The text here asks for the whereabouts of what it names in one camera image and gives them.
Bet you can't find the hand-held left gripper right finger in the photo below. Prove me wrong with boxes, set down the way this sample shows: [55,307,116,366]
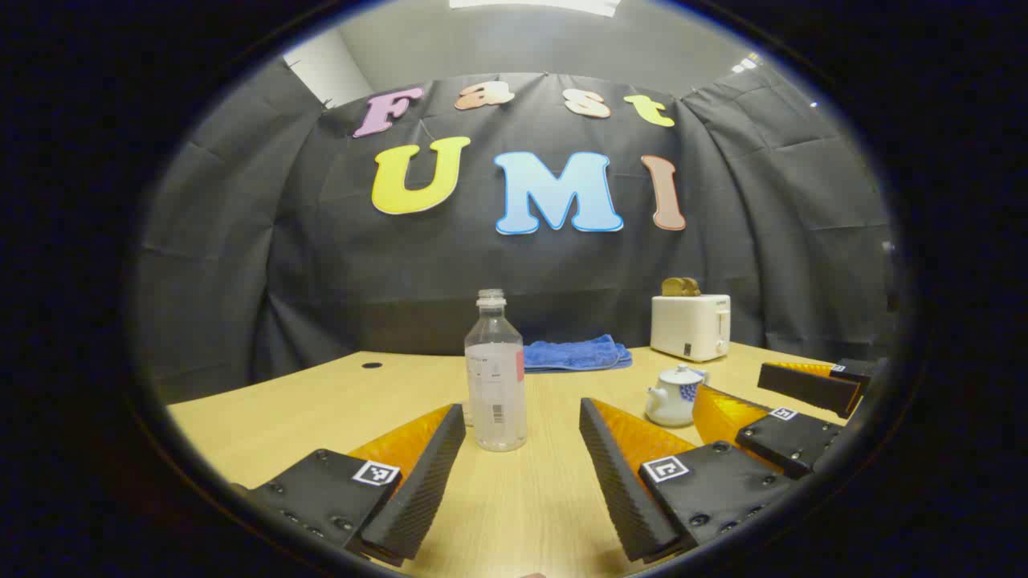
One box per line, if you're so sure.
[578,397,814,564]

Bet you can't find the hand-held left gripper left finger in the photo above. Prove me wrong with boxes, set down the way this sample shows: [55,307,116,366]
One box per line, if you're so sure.
[231,403,467,567]

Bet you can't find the white blue-flowered teacup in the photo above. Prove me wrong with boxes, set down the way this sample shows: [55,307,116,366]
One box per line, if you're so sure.
[645,376,712,428]

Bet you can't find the clear plastic water bottle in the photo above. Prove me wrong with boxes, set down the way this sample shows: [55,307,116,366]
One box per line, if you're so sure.
[464,289,528,453]

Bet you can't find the blue folded towel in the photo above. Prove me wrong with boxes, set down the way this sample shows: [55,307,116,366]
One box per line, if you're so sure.
[524,335,633,374]

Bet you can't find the white toaster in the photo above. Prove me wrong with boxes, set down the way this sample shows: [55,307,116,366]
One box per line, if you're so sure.
[650,294,732,363]

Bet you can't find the black backdrop cloth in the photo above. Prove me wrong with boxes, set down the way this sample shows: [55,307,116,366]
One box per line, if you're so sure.
[137,60,900,402]

